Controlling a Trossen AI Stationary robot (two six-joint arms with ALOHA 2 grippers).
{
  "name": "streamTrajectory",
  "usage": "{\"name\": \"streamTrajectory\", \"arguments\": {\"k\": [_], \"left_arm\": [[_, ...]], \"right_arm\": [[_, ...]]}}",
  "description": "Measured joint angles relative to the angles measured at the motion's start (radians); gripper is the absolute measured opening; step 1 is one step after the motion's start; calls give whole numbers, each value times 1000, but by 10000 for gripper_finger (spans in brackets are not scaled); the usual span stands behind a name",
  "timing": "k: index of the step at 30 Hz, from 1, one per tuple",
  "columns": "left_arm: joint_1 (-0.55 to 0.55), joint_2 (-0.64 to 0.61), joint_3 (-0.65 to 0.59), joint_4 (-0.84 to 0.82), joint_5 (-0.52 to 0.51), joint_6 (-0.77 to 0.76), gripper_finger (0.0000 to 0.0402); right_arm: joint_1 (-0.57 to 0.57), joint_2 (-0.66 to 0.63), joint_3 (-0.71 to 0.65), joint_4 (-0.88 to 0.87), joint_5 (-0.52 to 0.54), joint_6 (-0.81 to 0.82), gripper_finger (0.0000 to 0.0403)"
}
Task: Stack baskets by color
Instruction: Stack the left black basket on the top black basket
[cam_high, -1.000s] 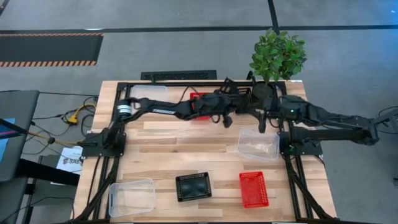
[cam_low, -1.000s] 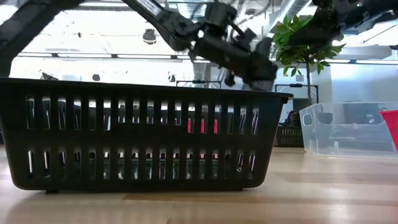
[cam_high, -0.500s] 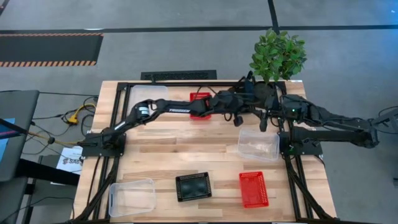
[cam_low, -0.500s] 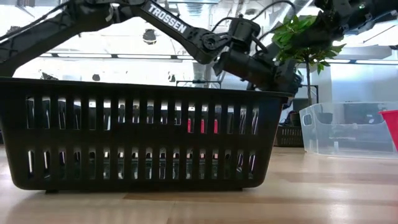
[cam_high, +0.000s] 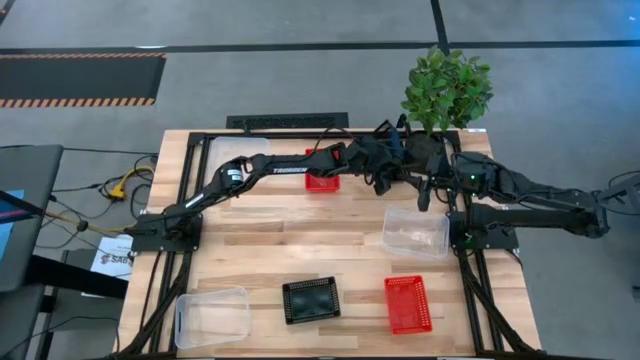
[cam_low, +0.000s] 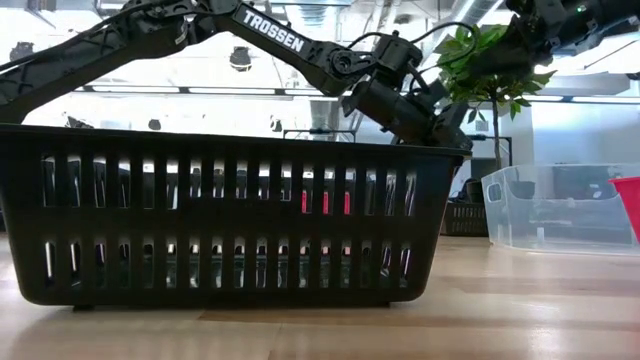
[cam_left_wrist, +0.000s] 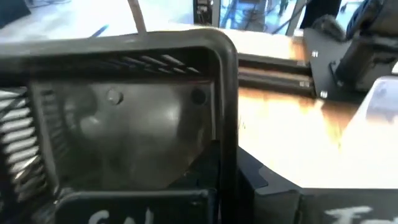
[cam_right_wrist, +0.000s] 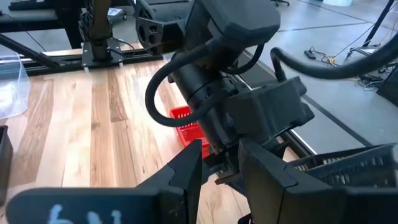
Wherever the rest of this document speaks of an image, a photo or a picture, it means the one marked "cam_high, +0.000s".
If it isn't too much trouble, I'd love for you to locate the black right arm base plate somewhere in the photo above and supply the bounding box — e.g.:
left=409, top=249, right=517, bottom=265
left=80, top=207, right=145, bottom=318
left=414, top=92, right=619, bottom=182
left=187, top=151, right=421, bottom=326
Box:
left=449, top=212, right=520, bottom=251

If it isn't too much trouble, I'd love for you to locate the dark grey desk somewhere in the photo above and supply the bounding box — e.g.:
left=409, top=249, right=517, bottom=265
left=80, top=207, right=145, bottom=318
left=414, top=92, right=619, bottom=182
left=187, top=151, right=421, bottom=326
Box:
left=0, top=144, right=65, bottom=294

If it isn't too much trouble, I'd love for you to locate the black low metal stand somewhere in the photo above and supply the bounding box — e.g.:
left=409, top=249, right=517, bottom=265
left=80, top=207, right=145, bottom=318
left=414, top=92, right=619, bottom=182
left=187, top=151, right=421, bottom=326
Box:
left=225, top=112, right=350, bottom=130

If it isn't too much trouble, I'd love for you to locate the green leafy tree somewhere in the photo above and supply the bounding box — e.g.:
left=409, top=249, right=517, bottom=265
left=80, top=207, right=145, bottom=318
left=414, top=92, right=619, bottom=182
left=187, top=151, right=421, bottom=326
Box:
left=399, top=44, right=495, bottom=135

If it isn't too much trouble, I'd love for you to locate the red slotted plastic basket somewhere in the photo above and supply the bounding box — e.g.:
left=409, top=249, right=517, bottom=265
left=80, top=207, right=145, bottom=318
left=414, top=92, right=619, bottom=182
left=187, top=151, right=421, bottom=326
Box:
left=305, top=148, right=341, bottom=193
left=304, top=148, right=342, bottom=194
left=383, top=274, right=434, bottom=335

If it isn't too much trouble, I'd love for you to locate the clear plastic storage bin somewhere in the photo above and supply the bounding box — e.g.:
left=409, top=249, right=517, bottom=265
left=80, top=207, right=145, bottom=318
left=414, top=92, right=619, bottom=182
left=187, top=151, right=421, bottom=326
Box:
left=382, top=208, right=451, bottom=260
left=205, top=136, right=271, bottom=189
left=174, top=286, right=251, bottom=350

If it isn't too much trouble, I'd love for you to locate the grey office chair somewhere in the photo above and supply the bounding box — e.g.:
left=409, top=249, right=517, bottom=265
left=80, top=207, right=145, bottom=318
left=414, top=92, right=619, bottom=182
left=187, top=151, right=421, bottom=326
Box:
left=594, top=172, right=640, bottom=214

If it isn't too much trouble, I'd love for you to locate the white printed paper sign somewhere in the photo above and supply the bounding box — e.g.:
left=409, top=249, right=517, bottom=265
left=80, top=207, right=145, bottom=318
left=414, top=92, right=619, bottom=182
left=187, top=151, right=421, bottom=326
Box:
left=89, top=234, right=135, bottom=281

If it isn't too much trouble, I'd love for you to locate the black hazard-striped floor mat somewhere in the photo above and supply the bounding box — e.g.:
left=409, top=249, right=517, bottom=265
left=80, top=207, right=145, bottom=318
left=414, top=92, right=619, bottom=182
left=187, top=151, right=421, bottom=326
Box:
left=0, top=52, right=168, bottom=109

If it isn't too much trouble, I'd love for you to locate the yellow floor cable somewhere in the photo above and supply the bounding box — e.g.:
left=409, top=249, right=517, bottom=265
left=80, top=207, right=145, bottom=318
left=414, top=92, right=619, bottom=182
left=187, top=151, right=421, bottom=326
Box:
left=44, top=167, right=156, bottom=236

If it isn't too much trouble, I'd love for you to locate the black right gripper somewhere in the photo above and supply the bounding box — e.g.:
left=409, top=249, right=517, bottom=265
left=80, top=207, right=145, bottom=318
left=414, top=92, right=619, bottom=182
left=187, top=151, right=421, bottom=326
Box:
left=417, top=152, right=469, bottom=212

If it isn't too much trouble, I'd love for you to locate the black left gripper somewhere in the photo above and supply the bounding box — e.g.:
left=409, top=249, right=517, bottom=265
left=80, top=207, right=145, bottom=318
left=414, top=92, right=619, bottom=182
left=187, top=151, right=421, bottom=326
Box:
left=347, top=138, right=401, bottom=197

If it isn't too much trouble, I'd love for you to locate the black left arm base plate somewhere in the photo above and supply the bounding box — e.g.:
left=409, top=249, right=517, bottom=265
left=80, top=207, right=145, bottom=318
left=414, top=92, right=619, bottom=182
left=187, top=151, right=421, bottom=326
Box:
left=130, top=213, right=204, bottom=253

